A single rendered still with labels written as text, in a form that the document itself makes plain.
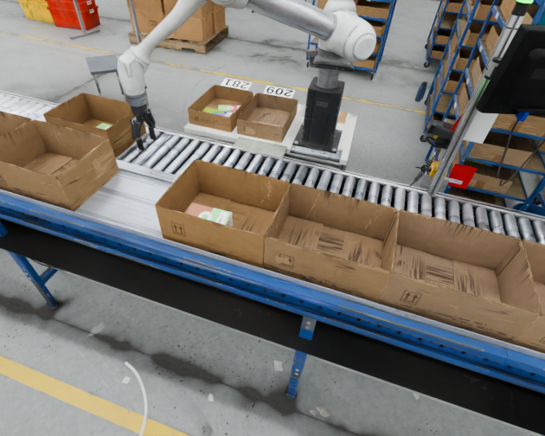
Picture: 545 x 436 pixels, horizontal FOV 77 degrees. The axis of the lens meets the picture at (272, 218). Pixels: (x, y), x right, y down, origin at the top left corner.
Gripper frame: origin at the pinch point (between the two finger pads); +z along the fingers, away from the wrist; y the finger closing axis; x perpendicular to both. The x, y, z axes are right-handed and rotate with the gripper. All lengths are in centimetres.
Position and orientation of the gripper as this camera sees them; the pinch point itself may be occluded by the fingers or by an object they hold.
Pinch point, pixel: (146, 140)
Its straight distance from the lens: 191.7
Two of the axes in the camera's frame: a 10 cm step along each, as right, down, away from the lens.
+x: -9.5, -2.6, 2.0
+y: 3.2, -6.5, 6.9
